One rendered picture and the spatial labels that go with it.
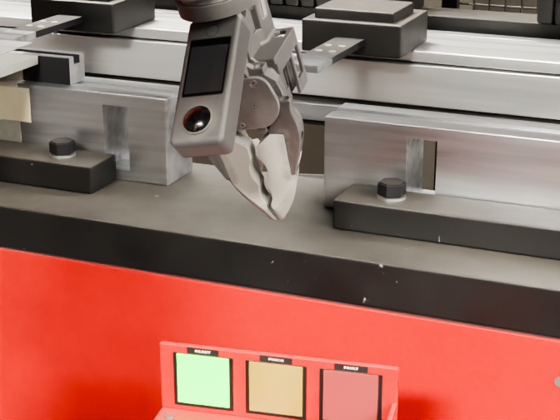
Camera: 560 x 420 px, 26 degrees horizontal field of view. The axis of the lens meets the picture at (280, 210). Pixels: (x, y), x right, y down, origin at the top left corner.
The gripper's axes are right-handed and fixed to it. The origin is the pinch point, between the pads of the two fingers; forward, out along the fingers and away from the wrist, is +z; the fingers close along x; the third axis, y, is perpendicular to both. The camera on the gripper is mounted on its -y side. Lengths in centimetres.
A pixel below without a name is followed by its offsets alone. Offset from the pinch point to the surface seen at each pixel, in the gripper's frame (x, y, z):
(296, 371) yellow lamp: -3.6, -12.3, 7.7
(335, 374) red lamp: -6.7, -12.2, 8.3
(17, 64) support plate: 32.3, 18.9, -8.6
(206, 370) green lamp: 4.1, -12.9, 7.0
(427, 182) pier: 49, 211, 125
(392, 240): -7.2, 7.7, 9.0
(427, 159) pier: 48, 212, 118
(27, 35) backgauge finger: 37.7, 30.6, -7.0
